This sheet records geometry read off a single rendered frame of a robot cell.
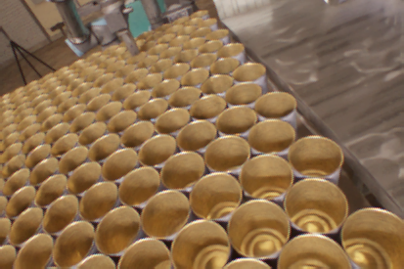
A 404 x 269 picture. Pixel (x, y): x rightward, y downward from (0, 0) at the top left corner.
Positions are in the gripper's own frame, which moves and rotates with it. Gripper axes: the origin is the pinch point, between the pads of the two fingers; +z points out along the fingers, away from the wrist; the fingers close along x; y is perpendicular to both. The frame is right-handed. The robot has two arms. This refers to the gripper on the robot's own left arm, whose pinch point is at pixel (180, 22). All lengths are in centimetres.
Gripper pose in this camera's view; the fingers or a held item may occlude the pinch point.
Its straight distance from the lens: 99.2
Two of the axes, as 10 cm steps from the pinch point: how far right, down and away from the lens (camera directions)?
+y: 2.9, 7.1, 6.4
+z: 2.0, 6.1, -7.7
